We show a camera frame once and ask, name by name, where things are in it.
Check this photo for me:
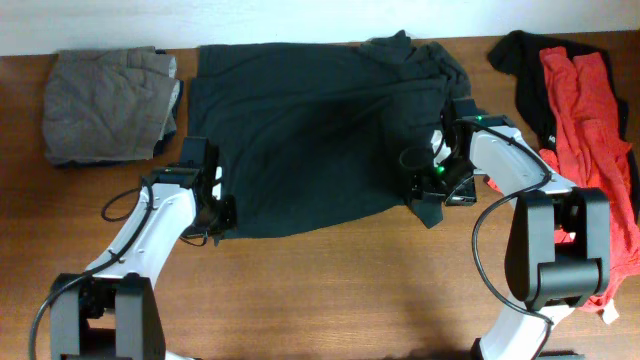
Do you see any dark green t-shirt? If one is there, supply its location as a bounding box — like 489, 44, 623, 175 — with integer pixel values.
188, 32, 471, 238

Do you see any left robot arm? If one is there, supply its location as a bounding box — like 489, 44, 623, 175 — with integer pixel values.
38, 137, 236, 359

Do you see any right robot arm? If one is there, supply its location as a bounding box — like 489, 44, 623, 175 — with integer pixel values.
399, 98, 610, 360

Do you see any red t-shirt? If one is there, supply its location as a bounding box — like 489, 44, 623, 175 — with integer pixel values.
487, 46, 640, 325

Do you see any black garment under red shirt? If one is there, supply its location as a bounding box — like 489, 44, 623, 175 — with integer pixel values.
487, 29, 640, 221

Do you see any folded grey-brown garment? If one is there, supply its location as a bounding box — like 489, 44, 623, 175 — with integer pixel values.
42, 46, 183, 166

